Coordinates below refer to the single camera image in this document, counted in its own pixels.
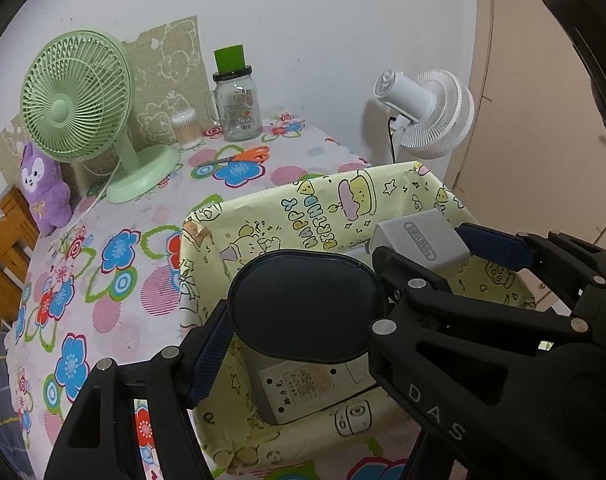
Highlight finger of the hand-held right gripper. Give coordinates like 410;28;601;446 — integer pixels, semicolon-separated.
370;245;598;456
455;222;606;331

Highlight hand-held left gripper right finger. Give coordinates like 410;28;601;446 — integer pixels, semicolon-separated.
405;427;454;480

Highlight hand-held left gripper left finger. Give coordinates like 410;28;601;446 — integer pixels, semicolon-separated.
43;300;236;480

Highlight grey power adapter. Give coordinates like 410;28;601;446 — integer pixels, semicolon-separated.
368;208;471;276

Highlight grey labelled device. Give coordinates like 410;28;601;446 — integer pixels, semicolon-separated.
245;345;384;426

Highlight yellow cartoon printed box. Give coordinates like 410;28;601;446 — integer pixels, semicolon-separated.
179;160;538;478

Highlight floral tablecloth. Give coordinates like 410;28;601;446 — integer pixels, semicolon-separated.
5;112;424;480

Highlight beige door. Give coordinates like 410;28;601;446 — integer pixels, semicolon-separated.
443;0;606;311

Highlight white standing fan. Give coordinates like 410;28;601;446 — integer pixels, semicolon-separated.
373;69;476;161

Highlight wooden chair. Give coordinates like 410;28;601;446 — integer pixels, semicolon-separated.
0;185;41;338

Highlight clear cotton swab jar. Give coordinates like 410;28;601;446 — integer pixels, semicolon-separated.
170;108;202;151

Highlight purple plush toy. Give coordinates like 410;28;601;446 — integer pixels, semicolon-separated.
20;141;74;235

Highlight glass jar with green lid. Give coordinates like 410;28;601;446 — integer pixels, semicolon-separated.
204;45;262;142

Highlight green desk fan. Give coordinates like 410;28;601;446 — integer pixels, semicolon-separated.
20;30;181;204

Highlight printed cardboard sheet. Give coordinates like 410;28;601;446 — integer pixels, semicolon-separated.
0;15;208;186

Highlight white fan power cable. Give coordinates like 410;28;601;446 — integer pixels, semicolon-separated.
70;160;124;221

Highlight orange handled scissors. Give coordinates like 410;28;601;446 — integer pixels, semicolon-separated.
203;146;271;166

